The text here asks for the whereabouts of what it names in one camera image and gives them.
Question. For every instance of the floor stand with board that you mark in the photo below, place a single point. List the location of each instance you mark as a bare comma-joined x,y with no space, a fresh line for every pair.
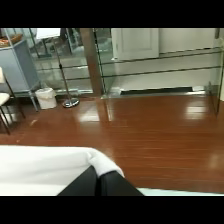
63,80

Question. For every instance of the white waste bin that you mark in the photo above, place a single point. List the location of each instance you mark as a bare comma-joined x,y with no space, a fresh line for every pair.
46,99

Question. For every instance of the white garment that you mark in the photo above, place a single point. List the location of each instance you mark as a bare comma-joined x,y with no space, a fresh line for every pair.
36,170

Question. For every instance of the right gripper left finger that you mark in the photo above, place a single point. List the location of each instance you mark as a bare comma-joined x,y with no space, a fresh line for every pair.
83,185

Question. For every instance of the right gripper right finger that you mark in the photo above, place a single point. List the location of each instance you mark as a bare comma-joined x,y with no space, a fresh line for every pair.
116,185

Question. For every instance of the chair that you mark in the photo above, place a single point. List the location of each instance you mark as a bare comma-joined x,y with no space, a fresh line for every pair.
4,100

